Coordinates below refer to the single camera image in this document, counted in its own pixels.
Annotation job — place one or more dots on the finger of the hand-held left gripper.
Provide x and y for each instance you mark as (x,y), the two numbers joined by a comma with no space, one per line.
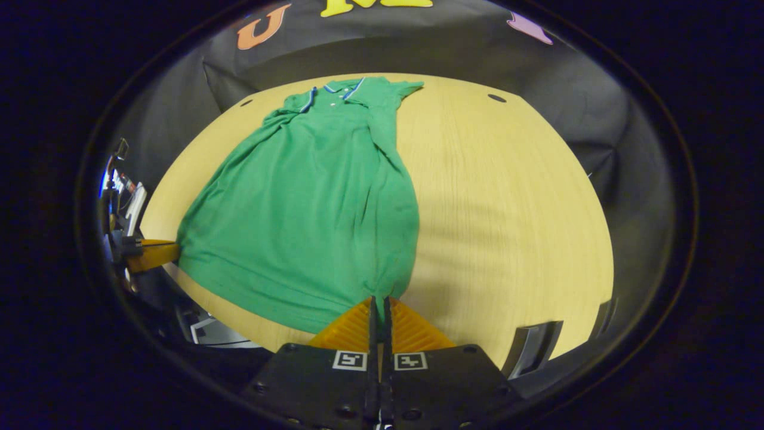
(152,255)

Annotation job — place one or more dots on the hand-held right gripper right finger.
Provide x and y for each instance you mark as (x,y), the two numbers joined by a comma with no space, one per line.
(447,388)

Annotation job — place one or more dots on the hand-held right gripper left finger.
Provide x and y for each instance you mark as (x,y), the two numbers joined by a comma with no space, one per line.
(310,388)

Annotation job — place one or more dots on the green T-shirt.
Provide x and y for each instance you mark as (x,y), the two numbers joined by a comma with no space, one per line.
(310,209)

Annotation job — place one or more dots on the black backdrop cloth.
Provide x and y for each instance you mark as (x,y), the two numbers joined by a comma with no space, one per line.
(567,89)

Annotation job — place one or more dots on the white base frame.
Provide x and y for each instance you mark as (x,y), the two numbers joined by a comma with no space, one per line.
(215,331)

